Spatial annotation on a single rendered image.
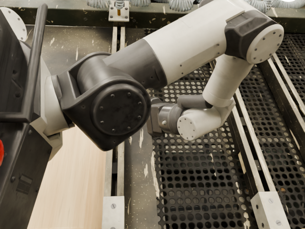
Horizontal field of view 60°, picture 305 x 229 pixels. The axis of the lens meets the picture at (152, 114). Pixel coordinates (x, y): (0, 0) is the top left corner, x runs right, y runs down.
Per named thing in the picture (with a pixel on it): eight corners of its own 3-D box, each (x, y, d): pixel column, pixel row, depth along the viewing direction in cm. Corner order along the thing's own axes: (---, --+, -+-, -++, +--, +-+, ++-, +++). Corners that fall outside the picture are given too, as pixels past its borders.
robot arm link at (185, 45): (240, -34, 48) (131, 23, 45) (295, -3, 40) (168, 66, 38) (237, 19, 57) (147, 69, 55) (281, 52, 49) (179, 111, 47)
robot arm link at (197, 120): (192, 129, 78) (225, 133, 69) (166, 141, 71) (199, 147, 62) (186, 91, 75) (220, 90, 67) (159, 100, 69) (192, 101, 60)
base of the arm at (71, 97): (158, 137, 42) (146, 72, 36) (78, 167, 39) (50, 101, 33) (131, 98, 54) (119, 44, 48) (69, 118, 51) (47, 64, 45)
